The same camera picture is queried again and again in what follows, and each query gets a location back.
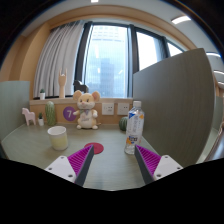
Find pale green desk partition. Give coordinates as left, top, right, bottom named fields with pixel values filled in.
left=0, top=80, right=31, bottom=141

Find round green cactus figure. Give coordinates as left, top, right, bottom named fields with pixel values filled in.
left=118, top=116, right=129, bottom=132

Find flat round red coaster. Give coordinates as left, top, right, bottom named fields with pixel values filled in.
left=83, top=142, right=105, bottom=155

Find white cup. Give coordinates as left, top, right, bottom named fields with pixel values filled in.
left=47, top=125, right=69, bottom=152

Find cream plush mouse toy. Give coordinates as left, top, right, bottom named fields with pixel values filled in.
left=72, top=89, right=102, bottom=131

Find tall green cactus figure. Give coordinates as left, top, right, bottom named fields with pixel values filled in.
left=44, top=100, right=57, bottom=127

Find dark horse figurine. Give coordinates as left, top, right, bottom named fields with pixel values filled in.
left=73, top=79, right=90, bottom=94

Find grey wood-grain desk partition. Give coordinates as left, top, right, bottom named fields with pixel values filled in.
left=132, top=47, right=216, bottom=168

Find wooden hand sculpture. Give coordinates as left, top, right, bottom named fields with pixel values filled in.
left=58, top=68, right=68, bottom=99

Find pink horse figurine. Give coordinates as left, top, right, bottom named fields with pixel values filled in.
left=21, top=107, right=37, bottom=127

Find ceiling lights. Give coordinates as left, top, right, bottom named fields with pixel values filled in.
left=89, top=0, right=224, bottom=78

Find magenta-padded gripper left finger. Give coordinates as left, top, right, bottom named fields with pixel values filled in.
left=44, top=144, right=95, bottom=187

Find round purple sign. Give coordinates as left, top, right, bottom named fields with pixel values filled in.
left=62, top=106, right=78, bottom=122

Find white wall socket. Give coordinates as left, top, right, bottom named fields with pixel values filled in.
left=116, top=102, right=130, bottom=116
left=101, top=102, right=115, bottom=116

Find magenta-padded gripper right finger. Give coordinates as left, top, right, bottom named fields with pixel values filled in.
left=134, top=144, right=184, bottom=186

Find clear plastic water bottle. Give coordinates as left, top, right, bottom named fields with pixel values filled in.
left=124, top=100, right=146, bottom=156

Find white curtain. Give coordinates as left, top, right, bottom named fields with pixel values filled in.
left=33, top=20, right=85, bottom=99

